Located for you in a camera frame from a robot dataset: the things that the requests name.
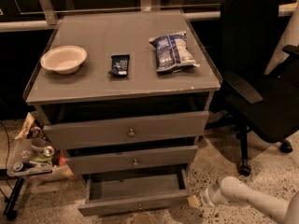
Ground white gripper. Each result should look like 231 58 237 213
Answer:
187 184 221 208

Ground grey bottom drawer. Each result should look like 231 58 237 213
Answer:
78 165 190 217

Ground grey drawer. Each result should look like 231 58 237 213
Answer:
44 111 208 149
66 145 197 175
78 165 190 217

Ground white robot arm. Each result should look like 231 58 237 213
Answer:
187 176 299 224

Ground grey middle drawer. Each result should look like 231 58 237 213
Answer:
66 145 197 175

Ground grey top drawer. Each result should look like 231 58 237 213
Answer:
44 111 208 149

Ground grey drawer cabinet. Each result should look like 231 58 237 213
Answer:
23 8 224 185

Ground black office chair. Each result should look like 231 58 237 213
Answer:
210 0 299 176

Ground blue chip bag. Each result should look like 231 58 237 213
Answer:
149 31 200 74

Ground dark blue snack bar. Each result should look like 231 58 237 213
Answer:
109 54 130 76

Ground clear plastic bin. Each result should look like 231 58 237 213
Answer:
7 112 75 183

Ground small white cup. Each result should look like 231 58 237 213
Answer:
31 138 50 152

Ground silver soda can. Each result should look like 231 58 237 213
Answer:
13 161 25 172

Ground tan snack packet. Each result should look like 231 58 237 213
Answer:
15 113 36 140

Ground black cart stand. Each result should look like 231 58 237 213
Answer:
3 177 24 221

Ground white paper bowl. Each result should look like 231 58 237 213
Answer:
40 46 87 75

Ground metal railing bar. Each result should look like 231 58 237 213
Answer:
0 0 299 33

